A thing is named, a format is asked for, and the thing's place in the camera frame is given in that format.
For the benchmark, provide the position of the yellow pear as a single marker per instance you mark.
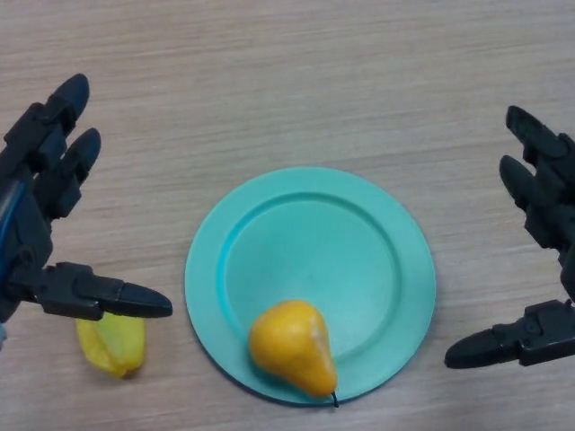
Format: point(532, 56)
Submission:
point(294, 348)

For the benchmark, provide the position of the yellow starfruit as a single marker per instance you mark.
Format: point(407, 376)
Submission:
point(114, 345)

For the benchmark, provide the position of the green round plate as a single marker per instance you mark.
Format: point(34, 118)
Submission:
point(310, 251)

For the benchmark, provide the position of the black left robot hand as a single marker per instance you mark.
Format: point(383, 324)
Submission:
point(31, 202)

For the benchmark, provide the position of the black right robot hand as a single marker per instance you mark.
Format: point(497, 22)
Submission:
point(545, 202)

